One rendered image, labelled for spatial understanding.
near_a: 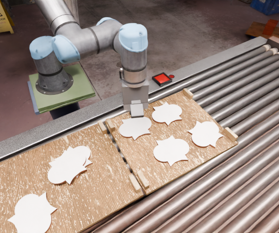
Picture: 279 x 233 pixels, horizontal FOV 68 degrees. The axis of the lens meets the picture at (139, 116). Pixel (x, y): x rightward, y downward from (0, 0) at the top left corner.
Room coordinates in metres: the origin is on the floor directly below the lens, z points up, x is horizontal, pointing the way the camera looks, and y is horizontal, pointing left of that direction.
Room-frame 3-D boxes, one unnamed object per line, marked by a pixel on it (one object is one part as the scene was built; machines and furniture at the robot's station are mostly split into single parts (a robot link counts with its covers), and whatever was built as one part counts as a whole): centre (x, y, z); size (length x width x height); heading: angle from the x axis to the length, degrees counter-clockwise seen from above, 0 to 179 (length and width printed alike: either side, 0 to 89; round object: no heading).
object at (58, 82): (0.85, 0.44, 0.96); 0.15 x 0.15 x 0.10
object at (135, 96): (0.50, 0.02, 1.13); 0.12 x 0.09 x 0.16; 7
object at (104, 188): (0.31, 0.25, 0.93); 0.41 x 0.35 x 0.02; 120
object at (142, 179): (0.30, -0.01, 0.95); 0.06 x 0.02 x 0.03; 29
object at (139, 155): (0.51, -0.12, 0.93); 0.41 x 0.35 x 0.02; 119
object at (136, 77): (0.53, 0.02, 1.21); 0.08 x 0.08 x 0.05
